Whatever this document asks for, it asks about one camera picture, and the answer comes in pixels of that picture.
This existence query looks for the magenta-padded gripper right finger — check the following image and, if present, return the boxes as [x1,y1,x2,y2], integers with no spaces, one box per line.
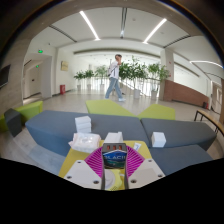
[123,145,166,190]

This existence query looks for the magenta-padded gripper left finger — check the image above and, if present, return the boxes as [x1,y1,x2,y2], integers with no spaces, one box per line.
[63,146,106,191]

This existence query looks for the dark charger block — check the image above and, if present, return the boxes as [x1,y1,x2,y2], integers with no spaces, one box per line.
[101,143,128,170]

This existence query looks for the wet wipes pack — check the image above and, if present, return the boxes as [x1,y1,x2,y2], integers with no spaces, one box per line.
[68,132,102,154]

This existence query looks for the grey sofa module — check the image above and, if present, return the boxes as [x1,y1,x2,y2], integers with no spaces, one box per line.
[148,144,214,177]
[139,117,217,152]

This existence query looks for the white cube box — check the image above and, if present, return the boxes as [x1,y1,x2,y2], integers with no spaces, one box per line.
[150,131,167,148]

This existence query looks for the white rectangular box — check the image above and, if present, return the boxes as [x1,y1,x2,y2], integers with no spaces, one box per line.
[103,131,124,145]

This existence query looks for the stack of white boxes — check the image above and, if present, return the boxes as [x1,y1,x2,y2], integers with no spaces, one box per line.
[74,115,93,134]

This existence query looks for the large grey sofa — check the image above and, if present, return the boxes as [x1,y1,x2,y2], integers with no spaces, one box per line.
[25,109,151,158]

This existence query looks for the green sofa module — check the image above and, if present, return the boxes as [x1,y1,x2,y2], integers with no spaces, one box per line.
[137,103,177,121]
[85,99,139,118]

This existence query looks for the long green bench seat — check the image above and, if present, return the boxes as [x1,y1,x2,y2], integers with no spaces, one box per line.
[0,100,44,133]

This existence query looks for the black ottoman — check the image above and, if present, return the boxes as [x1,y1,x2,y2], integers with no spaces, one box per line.
[3,108,23,138]

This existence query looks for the group of potted plants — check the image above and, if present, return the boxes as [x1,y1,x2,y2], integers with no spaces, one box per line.
[73,56,171,100]

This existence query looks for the person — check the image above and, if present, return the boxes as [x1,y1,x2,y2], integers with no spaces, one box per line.
[104,53,127,103]

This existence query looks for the ceiling strip lights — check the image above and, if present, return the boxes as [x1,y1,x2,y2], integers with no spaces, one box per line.
[79,10,223,69]

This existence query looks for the wooden bench with black frame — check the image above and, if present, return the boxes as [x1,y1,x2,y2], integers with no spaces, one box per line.
[194,109,224,137]

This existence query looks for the framed wall picture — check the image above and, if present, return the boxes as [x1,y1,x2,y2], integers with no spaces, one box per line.
[60,60,69,72]

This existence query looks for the black wall screen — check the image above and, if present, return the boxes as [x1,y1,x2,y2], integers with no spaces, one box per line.
[0,64,11,89]

